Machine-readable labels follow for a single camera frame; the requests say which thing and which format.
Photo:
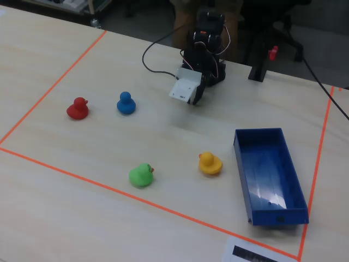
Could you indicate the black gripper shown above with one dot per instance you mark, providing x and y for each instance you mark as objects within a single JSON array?
[{"x": 199, "y": 91}]

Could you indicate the green rubber duck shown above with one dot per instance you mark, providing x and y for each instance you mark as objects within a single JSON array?
[{"x": 139, "y": 178}]

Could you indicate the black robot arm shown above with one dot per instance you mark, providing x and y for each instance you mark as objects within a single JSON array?
[{"x": 211, "y": 24}]

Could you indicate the blue rubber duck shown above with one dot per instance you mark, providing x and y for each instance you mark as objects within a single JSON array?
[{"x": 126, "y": 105}]

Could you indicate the yellow rubber duck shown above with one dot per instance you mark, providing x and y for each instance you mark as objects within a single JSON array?
[{"x": 210, "y": 165}]

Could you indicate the blue plastic box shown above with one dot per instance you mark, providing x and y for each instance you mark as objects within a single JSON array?
[{"x": 270, "y": 177}]

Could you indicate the red rubber duck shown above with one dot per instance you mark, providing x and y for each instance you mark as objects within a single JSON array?
[{"x": 77, "y": 110}]

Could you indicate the black table clamp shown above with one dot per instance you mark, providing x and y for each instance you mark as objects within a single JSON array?
[{"x": 259, "y": 68}]

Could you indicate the red clamp knob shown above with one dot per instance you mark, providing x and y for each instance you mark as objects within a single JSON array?
[{"x": 273, "y": 52}]

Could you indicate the black office chair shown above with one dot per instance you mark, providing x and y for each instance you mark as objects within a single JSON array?
[{"x": 283, "y": 24}]

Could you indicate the orange tape line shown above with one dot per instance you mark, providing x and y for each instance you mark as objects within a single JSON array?
[
  {"x": 54, "y": 84},
  {"x": 136, "y": 199},
  {"x": 317, "y": 163}
]

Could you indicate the small grey caster wheel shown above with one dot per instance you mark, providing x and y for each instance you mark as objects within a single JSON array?
[{"x": 95, "y": 23}]

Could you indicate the white paper with barcode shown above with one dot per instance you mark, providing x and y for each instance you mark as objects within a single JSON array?
[{"x": 245, "y": 251}]

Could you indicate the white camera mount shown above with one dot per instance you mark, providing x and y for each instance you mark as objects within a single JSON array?
[{"x": 184, "y": 86}]

